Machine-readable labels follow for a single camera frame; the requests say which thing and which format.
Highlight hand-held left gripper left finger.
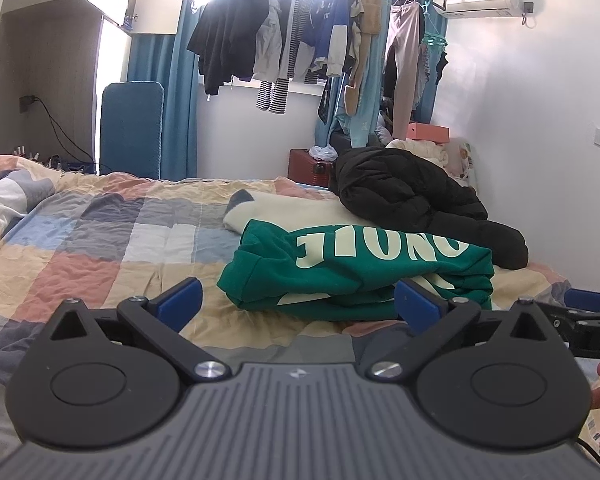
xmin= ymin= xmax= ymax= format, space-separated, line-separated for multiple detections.
xmin=47 ymin=276 xmax=233 ymax=382

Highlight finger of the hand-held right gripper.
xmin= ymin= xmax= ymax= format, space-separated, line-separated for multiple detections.
xmin=540 ymin=287 xmax=600 ymax=332

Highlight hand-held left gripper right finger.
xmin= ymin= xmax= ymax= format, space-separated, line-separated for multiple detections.
xmin=365 ymin=278 xmax=556 ymax=381

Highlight green hoodie with cream print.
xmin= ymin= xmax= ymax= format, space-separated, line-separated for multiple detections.
xmin=216 ymin=219 xmax=496 ymax=322

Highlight teal clothes hanger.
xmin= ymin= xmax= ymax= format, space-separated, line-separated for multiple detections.
xmin=420 ymin=7 xmax=448 ymax=48

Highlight pastel checked quilt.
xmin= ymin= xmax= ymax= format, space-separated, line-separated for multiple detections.
xmin=0 ymin=154 xmax=600 ymax=426

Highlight black puffer jacket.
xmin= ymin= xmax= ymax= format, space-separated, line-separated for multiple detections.
xmin=328 ymin=147 xmax=529 ymax=269

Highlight cream fleece blanket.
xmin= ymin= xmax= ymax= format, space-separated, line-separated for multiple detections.
xmin=223 ymin=189 xmax=351 ymax=235

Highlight pile of light cloths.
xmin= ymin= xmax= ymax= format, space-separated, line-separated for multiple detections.
xmin=386 ymin=137 xmax=476 ymax=186

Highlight pink box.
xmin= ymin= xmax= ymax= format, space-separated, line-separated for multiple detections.
xmin=406 ymin=122 xmax=451 ymax=142

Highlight red suitcase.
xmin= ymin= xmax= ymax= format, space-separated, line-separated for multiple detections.
xmin=287 ymin=148 xmax=341 ymax=188

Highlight blue padded board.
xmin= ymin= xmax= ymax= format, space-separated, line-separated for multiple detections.
xmin=99 ymin=81 xmax=165 ymax=180

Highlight dark storage box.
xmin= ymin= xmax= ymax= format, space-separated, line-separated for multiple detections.
xmin=329 ymin=131 xmax=387 ymax=150

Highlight blue curtain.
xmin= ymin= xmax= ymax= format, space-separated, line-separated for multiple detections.
xmin=127 ymin=0 xmax=202 ymax=181

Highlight striped hanging shirt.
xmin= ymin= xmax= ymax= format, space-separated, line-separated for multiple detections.
xmin=255 ymin=0 xmax=311 ymax=116

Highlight dark patterned hanging garment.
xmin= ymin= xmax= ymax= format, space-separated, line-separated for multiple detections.
xmin=417 ymin=42 xmax=449 ymax=111

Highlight pink hanging pants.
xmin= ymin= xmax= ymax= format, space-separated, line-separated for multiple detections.
xmin=382 ymin=1 xmax=426 ymax=140

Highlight black hanging jacket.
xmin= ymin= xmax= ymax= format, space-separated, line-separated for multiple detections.
xmin=186 ymin=0 xmax=281 ymax=97

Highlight grey hanging garment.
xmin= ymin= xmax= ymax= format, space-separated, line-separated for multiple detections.
xmin=252 ymin=0 xmax=287 ymax=83

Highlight blue white hanging sweatshirt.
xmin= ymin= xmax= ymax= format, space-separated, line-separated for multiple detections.
xmin=300 ymin=0 xmax=351 ymax=78

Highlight beige hanging garment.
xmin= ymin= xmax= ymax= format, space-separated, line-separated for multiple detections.
xmin=343 ymin=0 xmax=383 ymax=113

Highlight black charger cable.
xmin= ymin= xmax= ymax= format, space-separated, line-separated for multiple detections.
xmin=35 ymin=97 xmax=101 ymax=173

